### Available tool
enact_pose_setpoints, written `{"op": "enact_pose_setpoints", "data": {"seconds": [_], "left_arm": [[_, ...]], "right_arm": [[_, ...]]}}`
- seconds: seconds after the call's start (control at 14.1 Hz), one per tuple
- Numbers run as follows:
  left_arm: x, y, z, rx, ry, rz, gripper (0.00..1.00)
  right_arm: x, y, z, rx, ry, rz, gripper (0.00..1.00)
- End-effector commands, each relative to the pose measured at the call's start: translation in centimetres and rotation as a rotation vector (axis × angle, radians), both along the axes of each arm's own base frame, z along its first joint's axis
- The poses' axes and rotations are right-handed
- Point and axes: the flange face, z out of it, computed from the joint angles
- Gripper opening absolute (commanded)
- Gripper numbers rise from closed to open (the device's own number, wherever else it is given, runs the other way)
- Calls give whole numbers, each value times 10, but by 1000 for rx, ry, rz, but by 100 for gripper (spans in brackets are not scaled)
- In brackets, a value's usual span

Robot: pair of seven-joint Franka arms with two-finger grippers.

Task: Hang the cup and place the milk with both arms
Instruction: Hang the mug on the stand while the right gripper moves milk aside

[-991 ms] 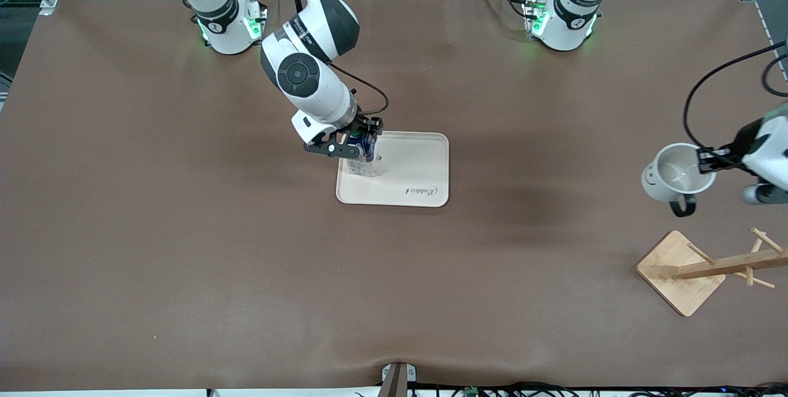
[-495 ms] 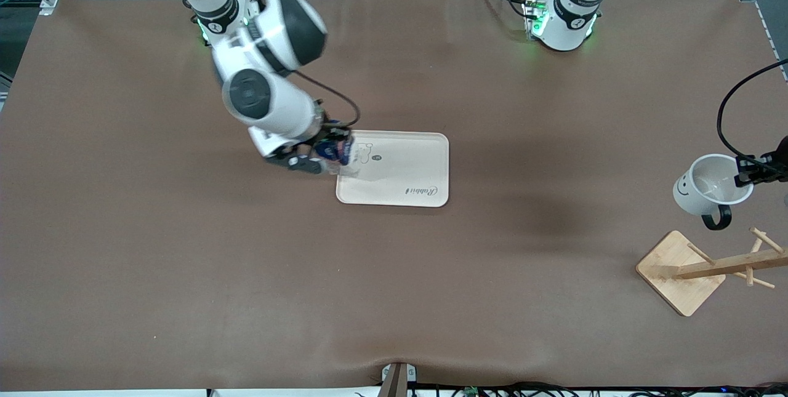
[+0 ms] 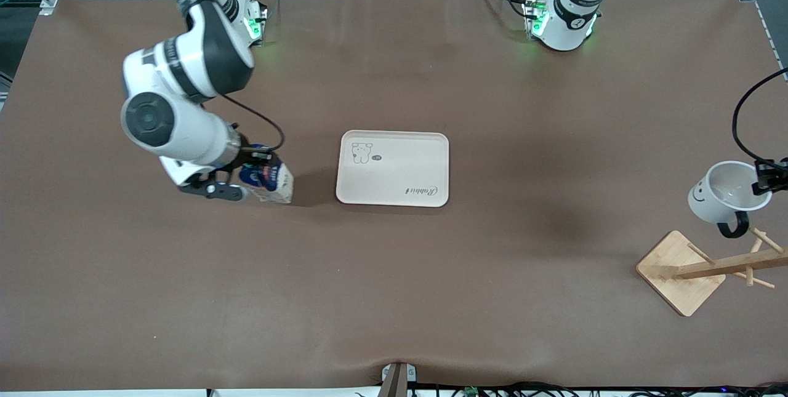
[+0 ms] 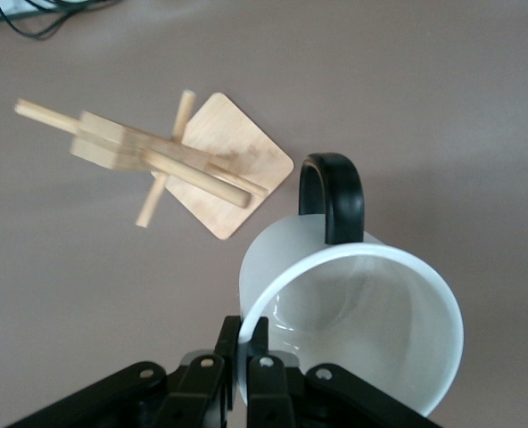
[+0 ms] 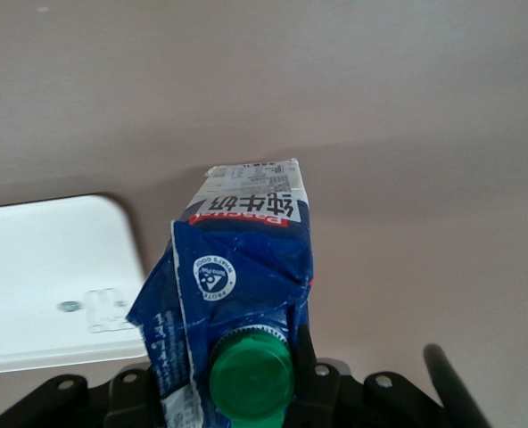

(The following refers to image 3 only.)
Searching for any blue white milk carton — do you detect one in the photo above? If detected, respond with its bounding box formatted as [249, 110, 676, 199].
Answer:
[239, 160, 294, 204]

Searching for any white smiley cup black handle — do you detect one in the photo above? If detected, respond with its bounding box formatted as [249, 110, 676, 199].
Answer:
[688, 161, 773, 239]

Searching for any wooden cup rack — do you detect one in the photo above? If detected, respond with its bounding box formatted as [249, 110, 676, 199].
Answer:
[635, 228, 788, 318]

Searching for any white rectangular Rabbit tray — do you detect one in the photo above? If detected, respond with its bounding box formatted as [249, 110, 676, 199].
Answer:
[336, 130, 450, 207]

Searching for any brown table cover mat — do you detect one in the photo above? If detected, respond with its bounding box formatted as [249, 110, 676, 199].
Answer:
[0, 0, 788, 393]

